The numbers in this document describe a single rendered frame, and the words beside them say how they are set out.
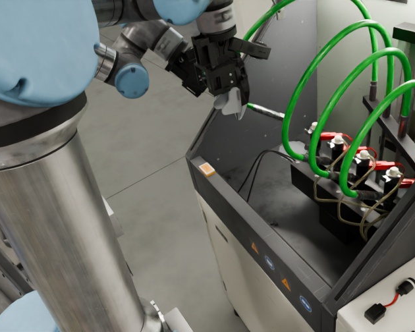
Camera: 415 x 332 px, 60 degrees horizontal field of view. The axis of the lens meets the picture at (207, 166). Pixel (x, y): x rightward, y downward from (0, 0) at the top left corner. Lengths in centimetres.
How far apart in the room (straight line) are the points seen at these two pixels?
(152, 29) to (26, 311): 66
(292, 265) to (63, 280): 61
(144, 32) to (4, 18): 72
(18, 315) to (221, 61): 55
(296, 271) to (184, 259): 135
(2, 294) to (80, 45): 58
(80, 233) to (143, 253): 194
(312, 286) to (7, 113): 71
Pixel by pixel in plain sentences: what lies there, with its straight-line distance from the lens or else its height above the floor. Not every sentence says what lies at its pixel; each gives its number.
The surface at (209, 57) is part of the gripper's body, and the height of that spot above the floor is 139.
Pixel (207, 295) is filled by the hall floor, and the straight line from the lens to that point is 199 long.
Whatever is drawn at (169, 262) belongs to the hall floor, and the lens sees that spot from 216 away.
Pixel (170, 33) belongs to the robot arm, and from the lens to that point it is 94.
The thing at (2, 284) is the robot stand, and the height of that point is 117.
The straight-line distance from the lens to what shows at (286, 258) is 88.
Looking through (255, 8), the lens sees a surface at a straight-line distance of 382.
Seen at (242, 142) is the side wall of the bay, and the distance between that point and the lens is 128.
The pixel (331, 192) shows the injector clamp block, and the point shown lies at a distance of 98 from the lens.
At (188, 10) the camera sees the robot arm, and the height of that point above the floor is 152.
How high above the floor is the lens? 166
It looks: 38 degrees down
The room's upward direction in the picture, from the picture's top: 14 degrees counter-clockwise
